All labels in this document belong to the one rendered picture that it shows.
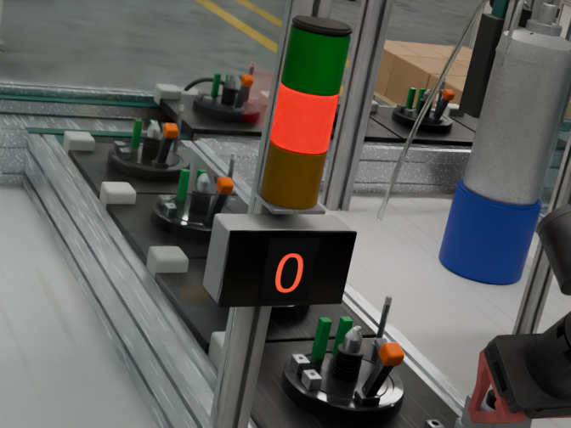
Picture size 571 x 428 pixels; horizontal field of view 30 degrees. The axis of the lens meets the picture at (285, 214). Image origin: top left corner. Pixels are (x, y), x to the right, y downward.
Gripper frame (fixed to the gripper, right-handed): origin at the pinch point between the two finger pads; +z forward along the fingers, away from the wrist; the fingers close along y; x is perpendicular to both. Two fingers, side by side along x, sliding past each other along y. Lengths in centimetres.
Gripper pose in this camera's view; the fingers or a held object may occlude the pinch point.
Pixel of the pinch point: (496, 410)
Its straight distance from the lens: 99.8
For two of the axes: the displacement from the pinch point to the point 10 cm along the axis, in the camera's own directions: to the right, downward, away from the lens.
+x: 2.3, 8.5, -4.8
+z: -3.8, 5.3, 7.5
